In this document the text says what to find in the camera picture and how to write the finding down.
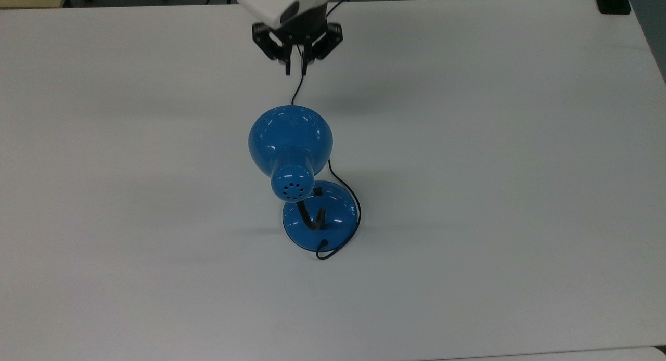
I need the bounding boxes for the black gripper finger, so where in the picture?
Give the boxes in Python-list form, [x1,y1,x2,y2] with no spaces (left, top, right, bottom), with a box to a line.
[301,22,344,76]
[252,23,291,76]

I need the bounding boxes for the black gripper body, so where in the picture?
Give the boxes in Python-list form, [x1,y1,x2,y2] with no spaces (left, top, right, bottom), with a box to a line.
[271,2,330,48]

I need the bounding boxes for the blue desk lamp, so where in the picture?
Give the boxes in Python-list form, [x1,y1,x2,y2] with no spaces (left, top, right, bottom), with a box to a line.
[248,105,361,252]

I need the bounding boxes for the black table clamp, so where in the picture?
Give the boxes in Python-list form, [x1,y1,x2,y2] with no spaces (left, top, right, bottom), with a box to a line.
[593,0,633,15]

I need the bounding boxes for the black lamp power cable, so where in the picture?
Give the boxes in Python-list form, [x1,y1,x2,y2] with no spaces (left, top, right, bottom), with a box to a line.
[291,0,363,261]

